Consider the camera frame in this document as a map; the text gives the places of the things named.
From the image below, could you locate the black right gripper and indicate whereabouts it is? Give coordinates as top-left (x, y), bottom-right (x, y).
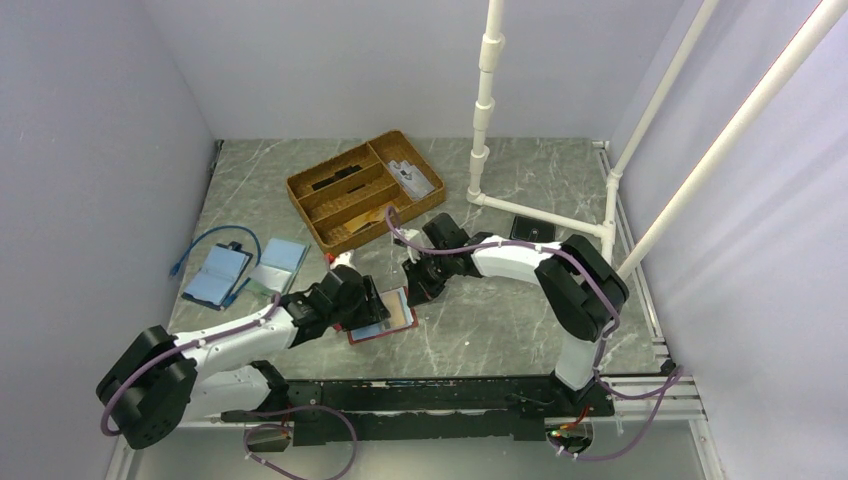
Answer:
top-left (402, 249), bottom-right (455, 308)

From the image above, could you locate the red leather card holder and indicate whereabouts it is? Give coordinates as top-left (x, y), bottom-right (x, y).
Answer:
top-left (346, 286), bottom-right (419, 345)

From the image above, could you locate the white VIP card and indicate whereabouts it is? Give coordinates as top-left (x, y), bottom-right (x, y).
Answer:
top-left (387, 160), bottom-right (435, 201)

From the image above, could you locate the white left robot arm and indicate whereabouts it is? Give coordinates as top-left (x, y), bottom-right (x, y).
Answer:
top-left (95, 265), bottom-right (390, 450)

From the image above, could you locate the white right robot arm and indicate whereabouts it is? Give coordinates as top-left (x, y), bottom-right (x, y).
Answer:
top-left (385, 208), bottom-right (629, 415)

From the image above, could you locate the tan card in tray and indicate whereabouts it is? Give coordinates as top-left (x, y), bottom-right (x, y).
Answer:
top-left (343, 211), bottom-right (374, 235)

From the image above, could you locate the light blue card holder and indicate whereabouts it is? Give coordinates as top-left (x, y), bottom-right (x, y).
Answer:
top-left (245, 238), bottom-right (309, 297)

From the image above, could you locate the black leather card holder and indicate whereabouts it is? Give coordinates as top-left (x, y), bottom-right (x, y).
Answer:
top-left (509, 215), bottom-right (556, 243)

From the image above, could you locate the open blue card holder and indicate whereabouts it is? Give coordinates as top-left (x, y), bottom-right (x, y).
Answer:
top-left (181, 242), bottom-right (254, 310)

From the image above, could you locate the woven brown organizer tray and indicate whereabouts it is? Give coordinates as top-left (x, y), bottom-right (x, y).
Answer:
top-left (286, 130), bottom-right (446, 255)

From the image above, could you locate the black item in tray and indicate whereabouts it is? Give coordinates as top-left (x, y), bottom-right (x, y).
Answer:
top-left (312, 164), bottom-right (362, 191)

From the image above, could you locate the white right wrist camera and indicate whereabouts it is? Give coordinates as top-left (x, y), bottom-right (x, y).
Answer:
top-left (393, 228), bottom-right (421, 246)

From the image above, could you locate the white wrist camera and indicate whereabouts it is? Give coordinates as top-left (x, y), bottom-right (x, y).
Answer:
top-left (393, 228), bottom-right (421, 246)
top-left (324, 250), bottom-right (357, 271)

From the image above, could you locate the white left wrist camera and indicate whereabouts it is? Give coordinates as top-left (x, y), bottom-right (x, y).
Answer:
top-left (324, 250), bottom-right (357, 271)

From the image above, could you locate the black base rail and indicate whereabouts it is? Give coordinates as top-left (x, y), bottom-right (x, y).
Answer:
top-left (221, 375), bottom-right (615, 446)

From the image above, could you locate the blue cable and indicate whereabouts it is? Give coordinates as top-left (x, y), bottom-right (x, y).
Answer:
top-left (170, 225), bottom-right (263, 277)

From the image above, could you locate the white PVC pipe frame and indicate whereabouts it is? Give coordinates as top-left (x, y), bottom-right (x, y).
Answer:
top-left (466, 0), bottom-right (847, 278)

